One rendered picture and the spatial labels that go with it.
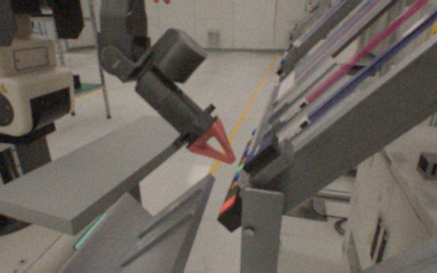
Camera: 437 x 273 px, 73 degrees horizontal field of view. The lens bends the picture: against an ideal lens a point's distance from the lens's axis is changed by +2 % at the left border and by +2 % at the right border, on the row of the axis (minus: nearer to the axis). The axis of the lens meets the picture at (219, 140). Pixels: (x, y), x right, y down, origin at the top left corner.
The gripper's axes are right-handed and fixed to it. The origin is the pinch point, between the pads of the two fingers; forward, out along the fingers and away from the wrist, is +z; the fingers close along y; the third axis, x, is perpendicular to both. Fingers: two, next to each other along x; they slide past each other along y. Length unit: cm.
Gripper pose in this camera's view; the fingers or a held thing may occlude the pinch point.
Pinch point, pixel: (230, 158)
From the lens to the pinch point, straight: 50.7
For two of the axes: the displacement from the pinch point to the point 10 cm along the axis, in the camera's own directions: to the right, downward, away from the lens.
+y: 2.4, -3.7, 9.0
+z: 7.2, 6.9, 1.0
